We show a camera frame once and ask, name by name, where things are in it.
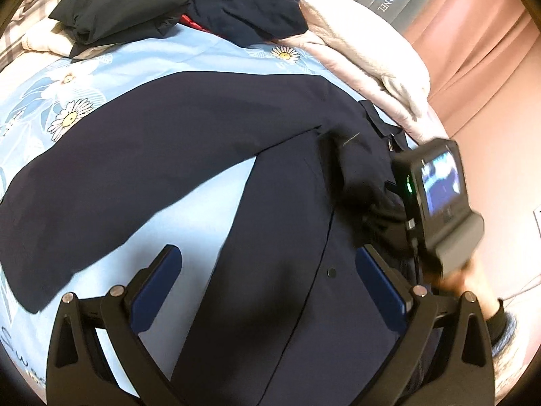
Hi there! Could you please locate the plaid grey white cloth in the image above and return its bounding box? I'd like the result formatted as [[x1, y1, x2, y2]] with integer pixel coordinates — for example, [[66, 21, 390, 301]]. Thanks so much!
[[0, 0, 92, 73]]

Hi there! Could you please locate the folded dark navy garment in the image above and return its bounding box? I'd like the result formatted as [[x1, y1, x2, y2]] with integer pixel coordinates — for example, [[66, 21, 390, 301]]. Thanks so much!
[[49, 0, 191, 58]]

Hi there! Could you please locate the navy blue jacket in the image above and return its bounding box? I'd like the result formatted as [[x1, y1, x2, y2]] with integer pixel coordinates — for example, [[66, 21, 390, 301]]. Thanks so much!
[[1, 71, 415, 405]]

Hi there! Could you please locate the crumpled navy garment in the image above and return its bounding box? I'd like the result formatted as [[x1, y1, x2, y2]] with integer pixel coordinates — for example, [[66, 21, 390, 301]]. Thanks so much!
[[186, 0, 308, 48]]

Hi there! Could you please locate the right hand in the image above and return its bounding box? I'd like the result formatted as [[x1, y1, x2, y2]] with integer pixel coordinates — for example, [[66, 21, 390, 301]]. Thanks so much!
[[424, 258, 500, 320]]

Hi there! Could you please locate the pink quilt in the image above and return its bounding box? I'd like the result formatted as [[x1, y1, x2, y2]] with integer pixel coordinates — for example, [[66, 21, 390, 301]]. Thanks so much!
[[277, 31, 448, 144]]

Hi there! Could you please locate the light blue floral bedsheet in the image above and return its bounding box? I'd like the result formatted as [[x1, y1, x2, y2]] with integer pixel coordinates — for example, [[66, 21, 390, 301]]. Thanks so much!
[[0, 23, 407, 390]]

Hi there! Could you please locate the white folded pillow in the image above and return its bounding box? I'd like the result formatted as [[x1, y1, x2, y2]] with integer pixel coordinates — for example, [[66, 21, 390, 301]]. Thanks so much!
[[300, 0, 430, 107]]

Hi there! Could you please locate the black camera with screen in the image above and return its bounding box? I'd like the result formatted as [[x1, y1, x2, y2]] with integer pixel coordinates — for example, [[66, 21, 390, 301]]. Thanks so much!
[[392, 137, 485, 277]]

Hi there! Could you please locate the red garment under pile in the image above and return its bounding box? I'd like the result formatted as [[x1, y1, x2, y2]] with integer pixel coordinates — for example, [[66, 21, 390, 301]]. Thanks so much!
[[179, 14, 210, 33]]

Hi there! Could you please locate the pink curtain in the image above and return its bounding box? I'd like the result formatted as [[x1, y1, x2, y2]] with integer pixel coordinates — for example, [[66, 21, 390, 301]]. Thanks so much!
[[405, 0, 540, 135]]

